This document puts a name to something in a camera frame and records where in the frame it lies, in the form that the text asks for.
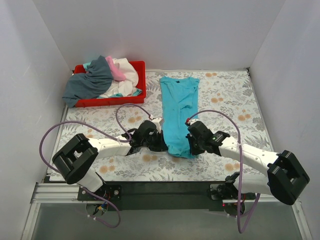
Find turquoise t shirt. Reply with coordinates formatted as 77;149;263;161
159;76;200;159

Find white t shirt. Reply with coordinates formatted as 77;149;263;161
97;57;140;99

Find red plastic bin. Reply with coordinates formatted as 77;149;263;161
74;60;147;108

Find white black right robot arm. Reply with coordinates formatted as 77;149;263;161
186;119;310;205

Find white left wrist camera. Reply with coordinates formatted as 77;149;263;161
149;115;164;132

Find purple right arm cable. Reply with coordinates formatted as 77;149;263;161
185;109;261;234

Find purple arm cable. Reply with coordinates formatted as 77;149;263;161
38;103;155;229
185;109;261;234

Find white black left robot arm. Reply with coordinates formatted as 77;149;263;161
52;117;168;193

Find floral patterned table mat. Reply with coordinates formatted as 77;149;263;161
55;71;273;181

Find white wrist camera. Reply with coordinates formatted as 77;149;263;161
149;115;164;132
185;118;199;127

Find pink t shirt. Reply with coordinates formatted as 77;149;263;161
105;56;126;82

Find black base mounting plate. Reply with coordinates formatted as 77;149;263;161
77;181;257;212

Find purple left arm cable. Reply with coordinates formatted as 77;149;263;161
38;103;155;229

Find light teal garment in bin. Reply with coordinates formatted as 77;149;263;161
82;62;142;99

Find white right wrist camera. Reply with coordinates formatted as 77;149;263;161
185;118;199;127

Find aluminium frame rail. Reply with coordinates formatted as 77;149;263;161
22;114;312;240

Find dark grey t shirt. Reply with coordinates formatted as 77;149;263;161
62;56;114;108

